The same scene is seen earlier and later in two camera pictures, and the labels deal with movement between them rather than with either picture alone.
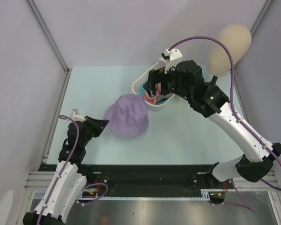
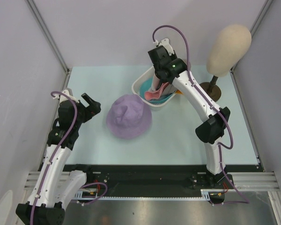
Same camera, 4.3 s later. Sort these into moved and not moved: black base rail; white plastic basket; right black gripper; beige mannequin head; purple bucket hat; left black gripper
Moved: left black gripper; right black gripper
Not moved: black base rail; white plastic basket; purple bucket hat; beige mannequin head
